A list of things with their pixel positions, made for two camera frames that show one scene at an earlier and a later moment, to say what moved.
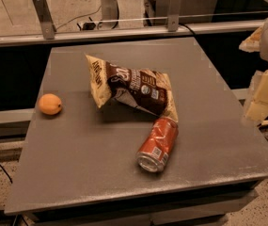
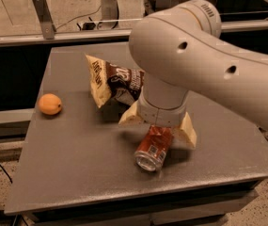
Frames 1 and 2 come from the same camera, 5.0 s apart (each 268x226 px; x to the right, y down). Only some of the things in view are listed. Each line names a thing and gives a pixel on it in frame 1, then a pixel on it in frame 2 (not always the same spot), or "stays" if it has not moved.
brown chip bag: (147, 90) stays
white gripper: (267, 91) → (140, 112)
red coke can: (158, 144) stays
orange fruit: (50, 104) stays
